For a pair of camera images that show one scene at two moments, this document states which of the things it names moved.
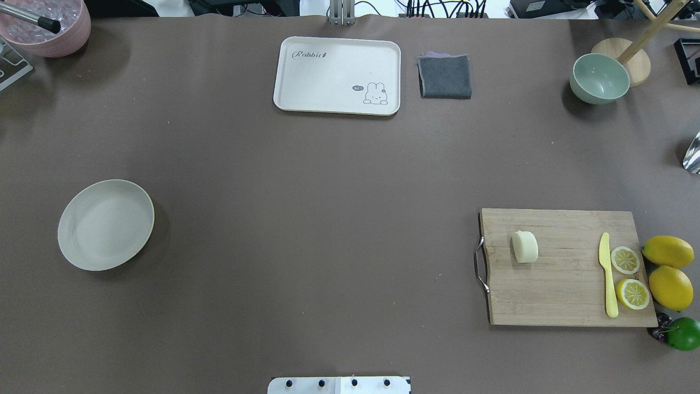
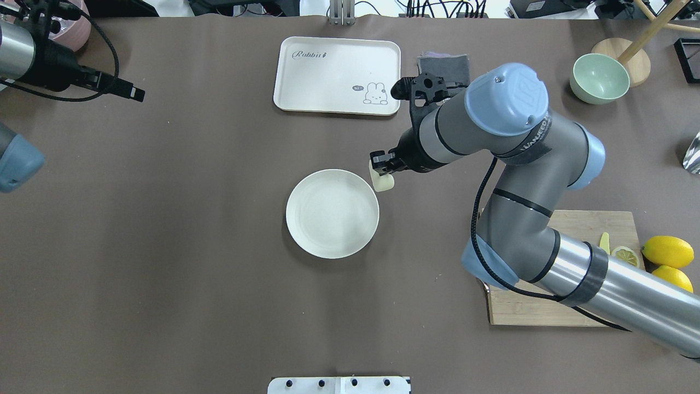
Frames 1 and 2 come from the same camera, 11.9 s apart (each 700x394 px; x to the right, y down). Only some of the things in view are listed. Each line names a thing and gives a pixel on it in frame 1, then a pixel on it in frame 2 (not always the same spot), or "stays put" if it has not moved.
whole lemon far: (669, 250) stays put
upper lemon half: (625, 260) stays put
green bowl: (598, 79) stays put
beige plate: (105, 223) -> (332, 214)
